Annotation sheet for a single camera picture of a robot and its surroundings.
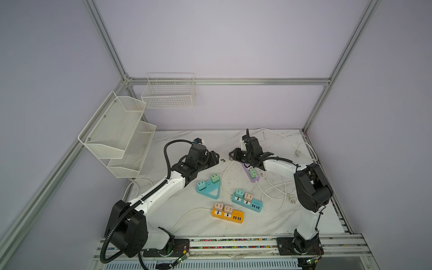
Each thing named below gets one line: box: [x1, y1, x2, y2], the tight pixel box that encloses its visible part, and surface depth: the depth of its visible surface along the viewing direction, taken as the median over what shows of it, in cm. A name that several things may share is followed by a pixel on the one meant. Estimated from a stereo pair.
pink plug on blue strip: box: [244, 192, 254, 203], surface depth 84 cm
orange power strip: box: [211, 207, 245, 224], surface depth 82 cm
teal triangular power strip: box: [195, 177, 221, 200], surface depth 90 cm
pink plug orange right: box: [223, 205, 233, 215], surface depth 80 cm
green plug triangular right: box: [210, 173, 220, 184], surface depth 91 cm
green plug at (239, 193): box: [235, 189, 245, 198], surface depth 85 cm
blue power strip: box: [231, 191, 263, 213], surface depth 86 cm
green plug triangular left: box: [197, 180, 207, 191], surface depth 88 cm
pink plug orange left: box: [214, 202, 224, 212], surface depth 80 cm
